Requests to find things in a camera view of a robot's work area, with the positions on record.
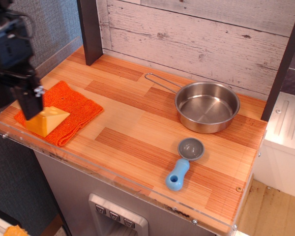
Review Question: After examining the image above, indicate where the dark right shelf post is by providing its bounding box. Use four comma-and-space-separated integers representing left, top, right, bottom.
261, 24, 295, 121

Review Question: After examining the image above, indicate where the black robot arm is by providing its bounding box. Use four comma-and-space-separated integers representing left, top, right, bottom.
0, 0, 44, 120

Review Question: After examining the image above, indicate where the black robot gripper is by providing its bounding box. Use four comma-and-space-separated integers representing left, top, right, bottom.
0, 17, 45, 120

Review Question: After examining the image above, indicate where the white cabinet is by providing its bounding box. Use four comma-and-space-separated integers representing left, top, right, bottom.
253, 92, 295, 196

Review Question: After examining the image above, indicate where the brass screw in tabletop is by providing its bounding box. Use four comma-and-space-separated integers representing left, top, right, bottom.
236, 187, 243, 192

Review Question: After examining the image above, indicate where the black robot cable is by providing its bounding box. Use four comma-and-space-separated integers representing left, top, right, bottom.
4, 9, 35, 41

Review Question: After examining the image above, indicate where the stainless steel pan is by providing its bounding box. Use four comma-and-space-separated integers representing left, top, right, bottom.
145, 73, 240, 134

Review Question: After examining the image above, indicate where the grey toy fridge cabinet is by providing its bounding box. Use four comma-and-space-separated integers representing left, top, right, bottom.
35, 151, 213, 236

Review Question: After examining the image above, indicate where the yellow object bottom left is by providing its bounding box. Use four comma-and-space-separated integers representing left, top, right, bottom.
3, 225, 28, 236

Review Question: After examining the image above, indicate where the clear acrylic table guard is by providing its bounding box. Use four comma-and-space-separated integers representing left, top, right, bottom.
0, 36, 267, 234

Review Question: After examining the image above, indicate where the blue grey toy scoop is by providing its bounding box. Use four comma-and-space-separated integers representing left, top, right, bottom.
165, 138, 205, 191

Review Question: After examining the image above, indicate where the silver dispenser button panel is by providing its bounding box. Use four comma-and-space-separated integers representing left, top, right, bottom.
88, 193, 149, 236

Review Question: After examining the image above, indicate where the yellow cheese wedge toy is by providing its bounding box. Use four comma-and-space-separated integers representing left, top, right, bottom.
26, 106, 70, 137

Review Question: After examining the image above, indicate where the orange knitted cloth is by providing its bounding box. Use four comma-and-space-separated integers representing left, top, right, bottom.
14, 81, 104, 147

